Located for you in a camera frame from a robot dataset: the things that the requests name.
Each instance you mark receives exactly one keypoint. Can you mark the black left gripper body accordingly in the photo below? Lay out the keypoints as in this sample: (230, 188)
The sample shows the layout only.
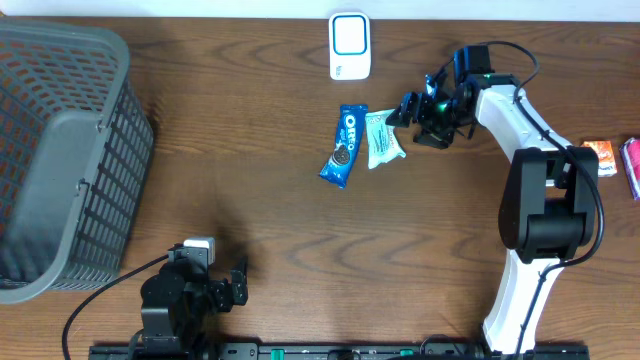
(228, 291)

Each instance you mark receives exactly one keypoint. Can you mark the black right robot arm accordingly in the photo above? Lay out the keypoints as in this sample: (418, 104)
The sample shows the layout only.
(551, 215)

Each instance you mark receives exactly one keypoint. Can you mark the teal snack packet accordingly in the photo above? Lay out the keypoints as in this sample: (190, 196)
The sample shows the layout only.
(383, 145)

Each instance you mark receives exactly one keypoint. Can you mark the purple red snack bag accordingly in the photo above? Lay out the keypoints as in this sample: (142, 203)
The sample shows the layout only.
(629, 152)

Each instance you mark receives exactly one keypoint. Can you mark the grey plastic mesh basket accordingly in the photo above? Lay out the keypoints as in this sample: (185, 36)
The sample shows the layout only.
(76, 149)

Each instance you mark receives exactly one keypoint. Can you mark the blue Oreo cookie pack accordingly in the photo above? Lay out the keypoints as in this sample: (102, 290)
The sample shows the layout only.
(347, 142)

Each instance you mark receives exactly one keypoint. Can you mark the small orange snack box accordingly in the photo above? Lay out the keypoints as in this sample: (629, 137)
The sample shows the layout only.
(606, 159)

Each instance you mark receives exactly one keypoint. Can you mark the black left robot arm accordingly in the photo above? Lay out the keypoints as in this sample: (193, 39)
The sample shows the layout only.
(177, 300)

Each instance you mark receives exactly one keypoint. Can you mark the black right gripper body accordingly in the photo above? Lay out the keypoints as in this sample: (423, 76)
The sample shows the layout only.
(440, 121)

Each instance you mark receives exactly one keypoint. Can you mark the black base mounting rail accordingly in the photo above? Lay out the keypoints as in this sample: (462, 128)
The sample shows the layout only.
(253, 351)

